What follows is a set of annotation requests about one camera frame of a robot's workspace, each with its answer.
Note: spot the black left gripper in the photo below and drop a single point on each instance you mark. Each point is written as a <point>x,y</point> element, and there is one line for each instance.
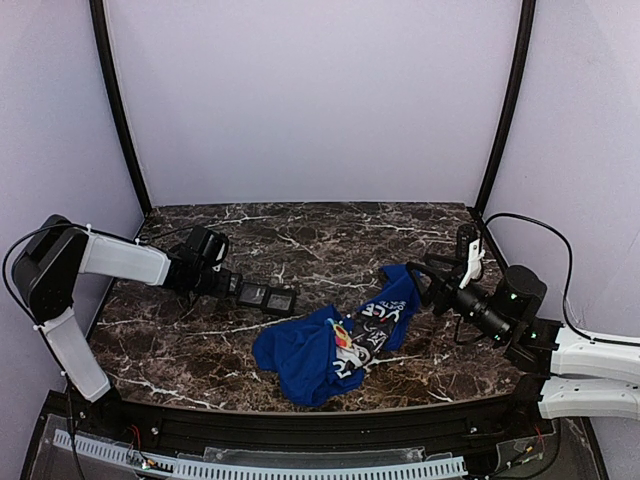
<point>232,285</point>

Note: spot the blue printed t-shirt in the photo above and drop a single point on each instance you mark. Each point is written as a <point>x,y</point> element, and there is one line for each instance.
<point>311,368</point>

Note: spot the white slotted cable duct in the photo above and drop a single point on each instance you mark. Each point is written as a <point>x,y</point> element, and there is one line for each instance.
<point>216,463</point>

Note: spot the right black frame post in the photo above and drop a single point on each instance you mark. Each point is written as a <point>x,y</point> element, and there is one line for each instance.
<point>512,90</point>

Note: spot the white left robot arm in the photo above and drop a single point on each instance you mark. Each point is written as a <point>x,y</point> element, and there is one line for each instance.
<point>46,272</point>

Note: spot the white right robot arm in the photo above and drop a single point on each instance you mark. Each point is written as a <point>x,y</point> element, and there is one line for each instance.
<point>565,374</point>

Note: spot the black display box near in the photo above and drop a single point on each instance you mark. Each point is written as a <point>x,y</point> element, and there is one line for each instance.
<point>279,302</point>

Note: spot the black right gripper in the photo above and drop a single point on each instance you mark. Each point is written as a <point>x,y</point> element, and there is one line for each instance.
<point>441,290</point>

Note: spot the black display box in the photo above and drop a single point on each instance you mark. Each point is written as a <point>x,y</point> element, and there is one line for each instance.
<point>279,302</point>
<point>253,295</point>

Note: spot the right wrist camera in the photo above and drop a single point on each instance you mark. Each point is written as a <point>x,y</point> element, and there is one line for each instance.
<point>495,285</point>

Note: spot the rainbow flower plush brooch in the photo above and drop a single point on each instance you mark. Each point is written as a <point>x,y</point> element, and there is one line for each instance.
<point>342,337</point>

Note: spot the black display box middle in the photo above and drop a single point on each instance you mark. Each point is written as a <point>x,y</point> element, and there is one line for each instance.
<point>253,295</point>

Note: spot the black front aluminium rail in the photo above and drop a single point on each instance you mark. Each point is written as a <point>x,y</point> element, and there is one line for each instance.
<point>461,427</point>

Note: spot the black frame post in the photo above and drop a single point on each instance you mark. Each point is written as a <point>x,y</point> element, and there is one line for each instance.
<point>512,90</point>
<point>112,88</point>

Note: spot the left black frame post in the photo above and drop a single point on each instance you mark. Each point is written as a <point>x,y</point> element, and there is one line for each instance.
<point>112,88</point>

